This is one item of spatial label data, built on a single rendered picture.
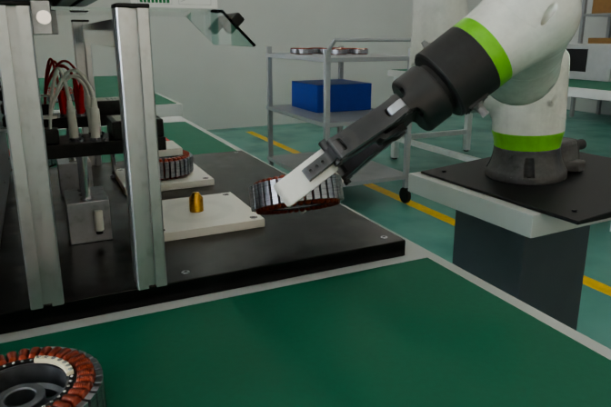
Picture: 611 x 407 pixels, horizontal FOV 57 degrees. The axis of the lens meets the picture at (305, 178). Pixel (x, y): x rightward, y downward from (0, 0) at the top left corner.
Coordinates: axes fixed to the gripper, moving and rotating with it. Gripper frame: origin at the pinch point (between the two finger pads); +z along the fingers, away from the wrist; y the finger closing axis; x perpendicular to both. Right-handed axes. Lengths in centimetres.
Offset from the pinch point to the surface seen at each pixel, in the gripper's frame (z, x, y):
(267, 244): 7.4, -2.3, 3.0
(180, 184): 16.6, 17.5, 24.9
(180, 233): 15.6, 5.8, 3.0
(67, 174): 29.1, 28.4, 18.2
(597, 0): -402, 60, 620
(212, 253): 12.9, 0.6, -0.3
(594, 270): -75, -78, 202
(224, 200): 10.7, 8.7, 16.1
